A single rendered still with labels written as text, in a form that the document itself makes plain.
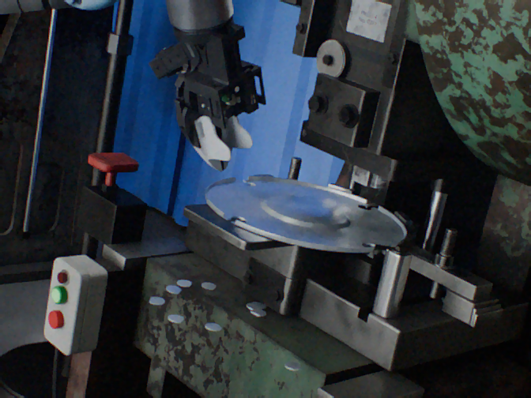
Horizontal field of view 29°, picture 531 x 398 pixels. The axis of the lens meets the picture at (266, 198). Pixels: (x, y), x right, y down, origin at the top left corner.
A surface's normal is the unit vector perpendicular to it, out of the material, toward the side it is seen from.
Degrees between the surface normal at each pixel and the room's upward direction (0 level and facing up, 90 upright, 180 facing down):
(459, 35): 121
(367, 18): 90
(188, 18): 111
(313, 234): 0
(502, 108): 133
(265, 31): 90
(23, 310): 0
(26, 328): 0
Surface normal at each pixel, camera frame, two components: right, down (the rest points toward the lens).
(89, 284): 0.65, 0.34
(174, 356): -0.73, 0.06
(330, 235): 0.19, -0.94
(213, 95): -0.70, 0.47
